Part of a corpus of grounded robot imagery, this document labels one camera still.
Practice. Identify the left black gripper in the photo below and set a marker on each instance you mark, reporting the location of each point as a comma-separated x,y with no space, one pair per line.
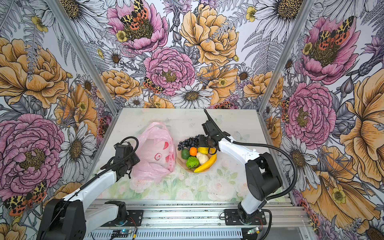
136,160

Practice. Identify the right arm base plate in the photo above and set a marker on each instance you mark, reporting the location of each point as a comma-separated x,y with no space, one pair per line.
235,217

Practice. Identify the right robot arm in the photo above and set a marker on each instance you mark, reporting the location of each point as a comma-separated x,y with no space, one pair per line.
263,177

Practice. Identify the white slotted cable duct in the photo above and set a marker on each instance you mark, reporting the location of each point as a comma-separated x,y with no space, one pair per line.
172,234

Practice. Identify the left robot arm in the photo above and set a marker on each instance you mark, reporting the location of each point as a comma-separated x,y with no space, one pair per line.
70,219

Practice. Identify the pink petal-shaped bowl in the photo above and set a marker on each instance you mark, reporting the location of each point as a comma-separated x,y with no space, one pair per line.
183,163

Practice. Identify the green circuit board right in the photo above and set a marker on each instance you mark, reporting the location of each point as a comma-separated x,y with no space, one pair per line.
253,231

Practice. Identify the fake orange fruit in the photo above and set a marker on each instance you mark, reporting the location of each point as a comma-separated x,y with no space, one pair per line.
193,151

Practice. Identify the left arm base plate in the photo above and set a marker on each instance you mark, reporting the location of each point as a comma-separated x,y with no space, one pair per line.
134,218

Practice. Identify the fake green custard apple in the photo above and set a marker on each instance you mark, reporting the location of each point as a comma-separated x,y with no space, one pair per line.
192,163

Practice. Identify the fake pale pear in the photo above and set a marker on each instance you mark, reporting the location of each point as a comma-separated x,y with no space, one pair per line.
203,158

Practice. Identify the fake black grape bunch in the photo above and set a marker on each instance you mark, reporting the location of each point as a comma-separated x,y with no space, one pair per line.
192,142

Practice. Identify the fake yellow lemon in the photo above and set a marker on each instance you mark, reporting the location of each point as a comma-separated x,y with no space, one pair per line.
204,150

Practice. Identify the aluminium frame post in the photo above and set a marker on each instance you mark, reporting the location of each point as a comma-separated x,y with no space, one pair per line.
300,22
79,47

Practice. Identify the aluminium front rail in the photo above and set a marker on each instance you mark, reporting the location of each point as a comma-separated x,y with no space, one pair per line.
195,214

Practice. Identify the green circuit board left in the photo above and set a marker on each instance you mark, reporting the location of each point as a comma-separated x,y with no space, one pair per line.
121,233

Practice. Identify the left aluminium frame post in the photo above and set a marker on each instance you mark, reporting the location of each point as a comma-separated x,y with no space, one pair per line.
79,47

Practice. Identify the right aluminium frame post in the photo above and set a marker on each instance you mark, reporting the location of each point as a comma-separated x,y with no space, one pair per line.
300,22

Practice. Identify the green circuit board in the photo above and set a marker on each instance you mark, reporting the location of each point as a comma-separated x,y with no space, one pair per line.
253,231
121,233

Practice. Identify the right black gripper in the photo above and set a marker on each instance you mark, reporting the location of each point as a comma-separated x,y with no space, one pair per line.
202,144

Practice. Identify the fake yellow banana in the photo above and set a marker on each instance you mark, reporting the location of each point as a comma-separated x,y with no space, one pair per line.
207,165

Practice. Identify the pink plastic bag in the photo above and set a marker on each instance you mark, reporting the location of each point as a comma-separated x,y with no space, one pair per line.
157,153

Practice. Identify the fake green lime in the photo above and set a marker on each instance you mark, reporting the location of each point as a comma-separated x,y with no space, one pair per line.
185,154

